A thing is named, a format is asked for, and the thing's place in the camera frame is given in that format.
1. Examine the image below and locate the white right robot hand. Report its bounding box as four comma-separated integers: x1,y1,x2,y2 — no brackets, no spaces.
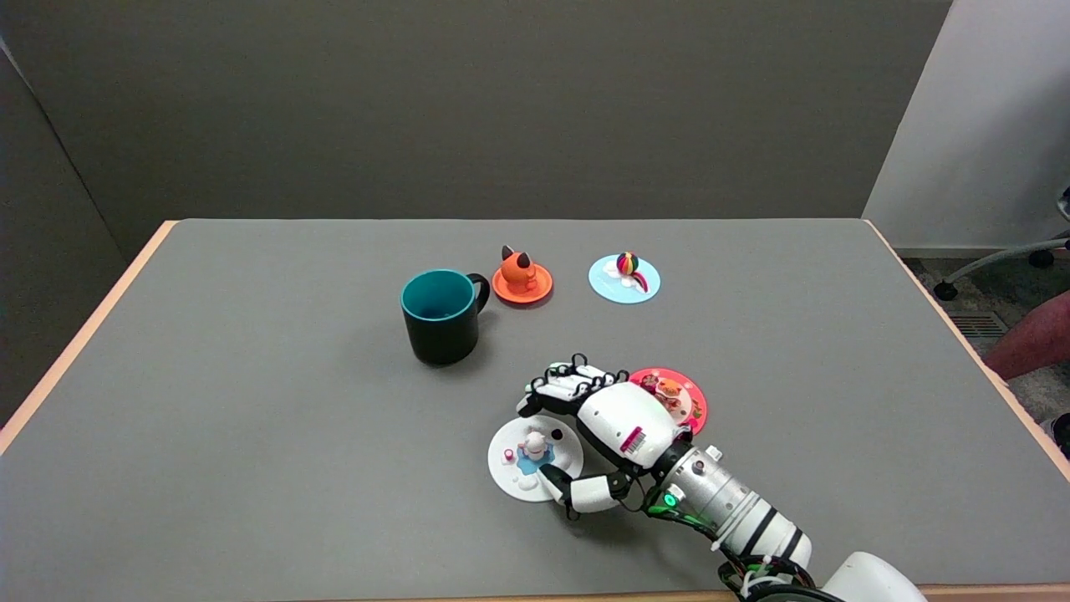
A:
516,354,695,521

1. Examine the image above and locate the white cup lid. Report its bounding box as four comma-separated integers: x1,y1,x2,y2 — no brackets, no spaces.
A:
487,415,584,503

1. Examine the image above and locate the red cup lid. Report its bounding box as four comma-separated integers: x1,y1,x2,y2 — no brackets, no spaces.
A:
629,367,708,437

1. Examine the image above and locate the light blue balloon cup lid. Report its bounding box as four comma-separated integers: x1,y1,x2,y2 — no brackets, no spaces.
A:
588,252,661,305

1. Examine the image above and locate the orange cat cup lid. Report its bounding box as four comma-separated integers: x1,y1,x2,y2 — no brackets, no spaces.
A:
492,245,553,305

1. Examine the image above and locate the black mug teal inside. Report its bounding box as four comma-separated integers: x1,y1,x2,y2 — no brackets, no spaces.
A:
400,268,491,366

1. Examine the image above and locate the floor vent grille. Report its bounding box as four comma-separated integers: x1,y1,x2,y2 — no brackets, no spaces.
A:
947,311,1012,339

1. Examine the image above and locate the office chair base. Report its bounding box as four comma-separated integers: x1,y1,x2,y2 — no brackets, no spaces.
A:
933,186,1070,302

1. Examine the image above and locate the person's bare leg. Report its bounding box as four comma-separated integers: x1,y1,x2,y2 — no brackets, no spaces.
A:
982,291,1070,381

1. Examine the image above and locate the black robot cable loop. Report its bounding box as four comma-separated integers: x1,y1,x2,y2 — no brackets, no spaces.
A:
719,560,828,602

